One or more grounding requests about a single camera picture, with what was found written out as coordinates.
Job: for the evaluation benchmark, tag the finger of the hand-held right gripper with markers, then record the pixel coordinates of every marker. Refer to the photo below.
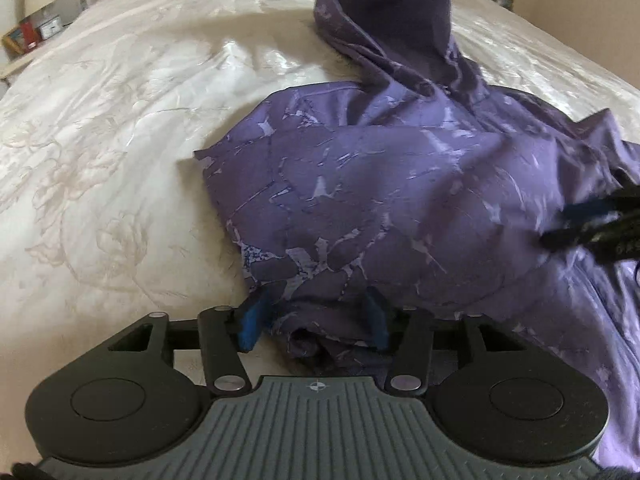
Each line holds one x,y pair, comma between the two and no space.
587,214
570,240

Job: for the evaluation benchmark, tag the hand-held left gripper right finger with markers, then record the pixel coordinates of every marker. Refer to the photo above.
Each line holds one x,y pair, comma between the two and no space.
378,320

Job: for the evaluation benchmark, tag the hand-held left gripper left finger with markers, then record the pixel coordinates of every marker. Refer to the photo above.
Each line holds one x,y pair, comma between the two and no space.
252,322

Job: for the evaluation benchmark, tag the purple patterned hoodie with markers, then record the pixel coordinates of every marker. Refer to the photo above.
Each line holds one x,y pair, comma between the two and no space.
375,170

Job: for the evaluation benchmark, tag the cream floral bedspread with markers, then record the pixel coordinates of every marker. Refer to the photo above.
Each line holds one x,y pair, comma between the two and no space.
125,135

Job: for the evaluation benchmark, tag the white bedside table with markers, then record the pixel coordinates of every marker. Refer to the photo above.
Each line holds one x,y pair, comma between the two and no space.
15,67

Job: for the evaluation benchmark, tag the small white clock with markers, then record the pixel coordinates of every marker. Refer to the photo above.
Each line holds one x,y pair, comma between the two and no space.
51,28

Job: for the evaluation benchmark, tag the red book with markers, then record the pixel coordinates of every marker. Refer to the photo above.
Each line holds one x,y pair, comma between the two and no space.
30,32

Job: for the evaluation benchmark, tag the left bedside table with items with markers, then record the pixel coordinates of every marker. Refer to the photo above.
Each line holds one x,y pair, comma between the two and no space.
15,39

